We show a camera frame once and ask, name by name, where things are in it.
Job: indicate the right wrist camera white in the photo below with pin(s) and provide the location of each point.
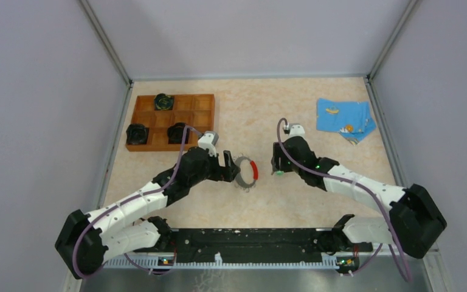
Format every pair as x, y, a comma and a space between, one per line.
294, 130

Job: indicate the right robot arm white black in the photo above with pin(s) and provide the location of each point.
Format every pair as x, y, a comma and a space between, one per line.
409, 219

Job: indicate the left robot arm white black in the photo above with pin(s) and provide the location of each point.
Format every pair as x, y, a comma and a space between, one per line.
87, 240

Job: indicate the dark rolled item front left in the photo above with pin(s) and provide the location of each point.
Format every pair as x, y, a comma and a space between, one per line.
137, 134

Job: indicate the dark rolled item front middle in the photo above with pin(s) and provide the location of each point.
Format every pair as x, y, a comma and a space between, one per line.
175, 133

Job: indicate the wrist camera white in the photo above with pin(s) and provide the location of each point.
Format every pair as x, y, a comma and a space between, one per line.
207, 141
294, 130

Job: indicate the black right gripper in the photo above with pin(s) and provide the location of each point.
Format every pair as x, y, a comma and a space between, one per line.
276, 160

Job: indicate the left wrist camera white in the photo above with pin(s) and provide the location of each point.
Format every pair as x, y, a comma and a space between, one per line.
207, 141

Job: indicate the dark green rolled item back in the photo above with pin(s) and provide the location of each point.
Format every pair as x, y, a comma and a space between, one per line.
163, 102

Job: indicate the blue cartoon print cloth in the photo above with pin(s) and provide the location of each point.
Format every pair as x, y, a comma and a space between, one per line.
352, 120

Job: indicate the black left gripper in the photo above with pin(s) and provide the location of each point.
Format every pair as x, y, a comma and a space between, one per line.
227, 173

